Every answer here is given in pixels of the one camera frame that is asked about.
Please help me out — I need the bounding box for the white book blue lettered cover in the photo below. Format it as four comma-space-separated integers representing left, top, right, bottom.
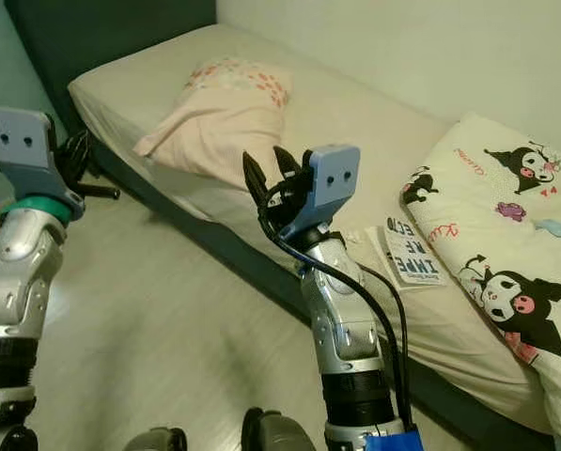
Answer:
382, 214, 450, 288

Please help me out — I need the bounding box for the cream Kuromi print blanket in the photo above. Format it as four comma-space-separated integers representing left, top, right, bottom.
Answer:
400, 113, 561, 451

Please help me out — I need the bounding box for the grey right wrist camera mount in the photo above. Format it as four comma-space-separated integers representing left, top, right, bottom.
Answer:
285, 143, 361, 247

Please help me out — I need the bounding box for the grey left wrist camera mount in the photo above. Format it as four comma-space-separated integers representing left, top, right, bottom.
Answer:
0, 106, 86, 222

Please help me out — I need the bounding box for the teal upholstered headboard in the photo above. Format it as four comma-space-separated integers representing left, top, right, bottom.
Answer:
3, 0, 218, 100

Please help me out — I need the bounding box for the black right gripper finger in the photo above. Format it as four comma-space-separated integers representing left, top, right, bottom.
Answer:
242, 150, 273, 215
271, 145, 305, 185

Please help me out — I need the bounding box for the pink pillow with coloured dots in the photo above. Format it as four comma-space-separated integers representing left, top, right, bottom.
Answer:
132, 56, 292, 189

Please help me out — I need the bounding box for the grey robot left foot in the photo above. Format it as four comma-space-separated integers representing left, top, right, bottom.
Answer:
125, 428, 187, 451

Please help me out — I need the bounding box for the grey robot foot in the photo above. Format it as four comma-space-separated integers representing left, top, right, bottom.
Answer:
241, 407, 328, 451
125, 428, 187, 451

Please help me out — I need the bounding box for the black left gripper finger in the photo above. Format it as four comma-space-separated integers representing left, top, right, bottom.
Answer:
66, 128, 97, 178

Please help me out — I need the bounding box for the dark grey bed frame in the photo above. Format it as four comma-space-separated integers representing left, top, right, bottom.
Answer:
97, 136, 558, 451

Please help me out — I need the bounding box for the grey robot right foot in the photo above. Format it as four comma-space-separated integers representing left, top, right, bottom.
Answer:
241, 407, 328, 451

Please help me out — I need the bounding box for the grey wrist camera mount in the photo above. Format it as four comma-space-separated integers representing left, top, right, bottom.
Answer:
0, 106, 86, 222
285, 143, 361, 247

